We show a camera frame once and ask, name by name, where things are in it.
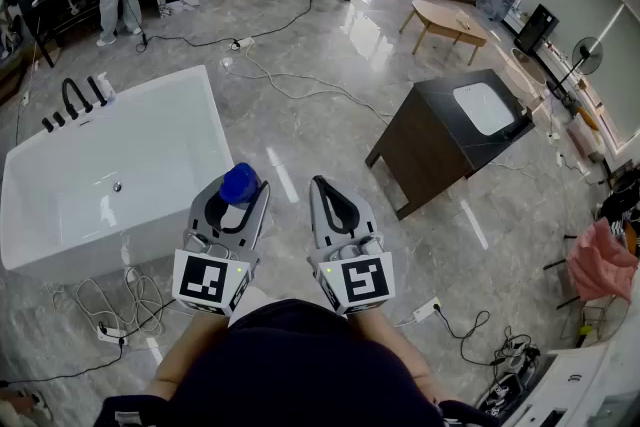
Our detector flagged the white sink basin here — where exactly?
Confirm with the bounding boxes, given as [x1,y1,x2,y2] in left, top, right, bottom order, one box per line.
[452,82,516,136]

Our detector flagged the person's light trousers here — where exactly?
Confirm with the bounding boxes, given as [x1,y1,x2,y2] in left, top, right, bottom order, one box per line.
[227,287,274,329]

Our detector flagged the long white cable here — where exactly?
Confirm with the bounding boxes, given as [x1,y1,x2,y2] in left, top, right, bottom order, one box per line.
[219,45,396,126]

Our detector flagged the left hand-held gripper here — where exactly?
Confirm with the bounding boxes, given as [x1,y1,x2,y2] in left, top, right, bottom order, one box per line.
[172,174,272,317]

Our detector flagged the person's left forearm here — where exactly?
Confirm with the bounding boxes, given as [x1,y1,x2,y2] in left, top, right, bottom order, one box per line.
[144,309,231,399]

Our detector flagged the black standing fan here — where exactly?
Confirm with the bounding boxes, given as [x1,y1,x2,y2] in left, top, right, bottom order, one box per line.
[546,36,605,97]

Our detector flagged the black desk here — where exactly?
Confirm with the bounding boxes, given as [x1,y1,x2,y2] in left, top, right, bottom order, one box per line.
[13,0,104,69]

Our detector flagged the coiled white cable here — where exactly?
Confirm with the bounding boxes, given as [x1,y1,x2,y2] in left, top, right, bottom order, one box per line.
[49,264,169,341]

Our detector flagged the dark wooden sink cabinet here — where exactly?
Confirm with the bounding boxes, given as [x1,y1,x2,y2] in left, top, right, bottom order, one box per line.
[364,68,536,221]

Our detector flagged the pile of black gear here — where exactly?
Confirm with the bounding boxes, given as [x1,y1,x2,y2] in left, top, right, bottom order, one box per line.
[597,182,640,241]

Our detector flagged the small white bottle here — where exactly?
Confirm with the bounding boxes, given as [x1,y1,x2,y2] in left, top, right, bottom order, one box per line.
[97,71,118,105]

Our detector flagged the person's dark shirt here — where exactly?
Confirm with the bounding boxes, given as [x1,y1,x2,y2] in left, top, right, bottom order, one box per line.
[94,297,501,427]

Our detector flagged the black power cable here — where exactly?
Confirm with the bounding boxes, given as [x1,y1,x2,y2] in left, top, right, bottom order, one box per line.
[433,304,544,367]
[237,0,321,47]
[0,299,176,386]
[119,0,236,55]

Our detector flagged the oval wooden coffee table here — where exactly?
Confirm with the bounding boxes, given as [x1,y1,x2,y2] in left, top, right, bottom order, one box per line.
[398,0,489,66]

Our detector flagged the white bathtub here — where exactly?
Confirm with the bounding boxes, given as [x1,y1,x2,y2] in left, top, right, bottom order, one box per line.
[0,64,236,285]

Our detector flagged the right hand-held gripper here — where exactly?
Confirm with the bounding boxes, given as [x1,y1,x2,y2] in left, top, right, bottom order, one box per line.
[305,174,396,317]

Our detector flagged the round white basin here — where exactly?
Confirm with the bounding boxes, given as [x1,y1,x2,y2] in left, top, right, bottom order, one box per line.
[509,47,549,89]

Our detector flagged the white cabinet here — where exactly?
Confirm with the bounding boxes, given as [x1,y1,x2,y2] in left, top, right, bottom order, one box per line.
[492,324,640,427]

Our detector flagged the blue round object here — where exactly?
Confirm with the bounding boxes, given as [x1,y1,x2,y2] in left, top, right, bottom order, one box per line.
[219,162,261,210]

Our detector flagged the person's right forearm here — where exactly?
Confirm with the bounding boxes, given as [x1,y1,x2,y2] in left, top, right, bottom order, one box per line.
[347,312,439,404]

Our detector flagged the pink cloth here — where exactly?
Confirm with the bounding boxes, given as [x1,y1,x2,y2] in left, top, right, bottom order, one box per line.
[565,217,640,304]

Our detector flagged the black curved bathtub faucet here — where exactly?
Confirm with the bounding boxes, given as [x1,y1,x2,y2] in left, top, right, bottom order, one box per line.
[60,77,96,121]

